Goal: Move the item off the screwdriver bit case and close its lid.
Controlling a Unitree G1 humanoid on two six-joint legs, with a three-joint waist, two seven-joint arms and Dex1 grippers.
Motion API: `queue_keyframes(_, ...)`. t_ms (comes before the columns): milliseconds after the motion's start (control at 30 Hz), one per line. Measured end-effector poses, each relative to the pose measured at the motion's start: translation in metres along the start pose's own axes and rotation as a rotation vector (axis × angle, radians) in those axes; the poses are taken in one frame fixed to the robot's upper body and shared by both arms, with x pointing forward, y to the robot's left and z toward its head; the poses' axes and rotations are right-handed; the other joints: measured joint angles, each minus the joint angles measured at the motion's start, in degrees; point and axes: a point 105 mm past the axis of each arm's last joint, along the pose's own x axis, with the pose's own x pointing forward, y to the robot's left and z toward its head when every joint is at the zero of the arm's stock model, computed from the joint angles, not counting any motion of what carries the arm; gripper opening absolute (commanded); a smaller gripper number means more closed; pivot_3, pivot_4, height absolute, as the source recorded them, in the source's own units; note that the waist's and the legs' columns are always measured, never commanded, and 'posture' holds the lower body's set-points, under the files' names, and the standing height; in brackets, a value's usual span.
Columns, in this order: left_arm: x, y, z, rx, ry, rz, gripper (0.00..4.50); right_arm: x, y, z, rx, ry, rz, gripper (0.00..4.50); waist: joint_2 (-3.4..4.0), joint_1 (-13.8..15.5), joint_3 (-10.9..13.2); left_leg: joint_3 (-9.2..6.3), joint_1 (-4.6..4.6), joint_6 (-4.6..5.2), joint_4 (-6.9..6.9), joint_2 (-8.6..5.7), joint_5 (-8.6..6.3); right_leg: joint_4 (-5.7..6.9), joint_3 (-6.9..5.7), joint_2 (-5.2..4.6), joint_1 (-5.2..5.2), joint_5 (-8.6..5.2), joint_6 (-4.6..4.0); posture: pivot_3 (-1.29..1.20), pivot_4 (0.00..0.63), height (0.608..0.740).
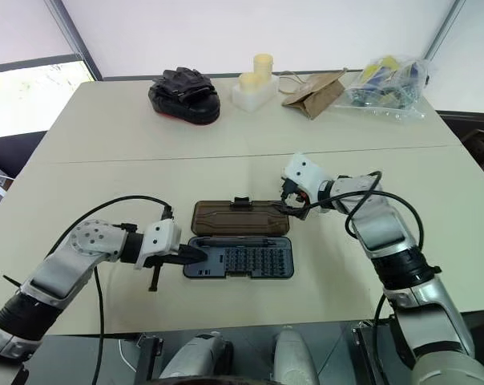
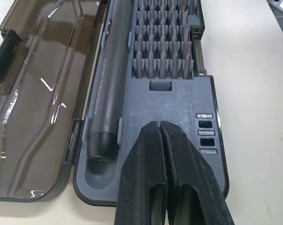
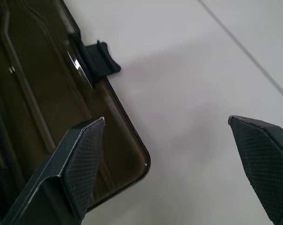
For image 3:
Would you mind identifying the dark translucent screwdriver bit case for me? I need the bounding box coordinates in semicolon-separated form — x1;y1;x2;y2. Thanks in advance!
0;0;151;225

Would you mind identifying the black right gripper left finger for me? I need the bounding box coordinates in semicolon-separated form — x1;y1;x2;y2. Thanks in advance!
1;116;105;225

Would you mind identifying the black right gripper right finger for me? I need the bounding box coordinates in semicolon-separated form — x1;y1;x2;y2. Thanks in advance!
228;115;283;225

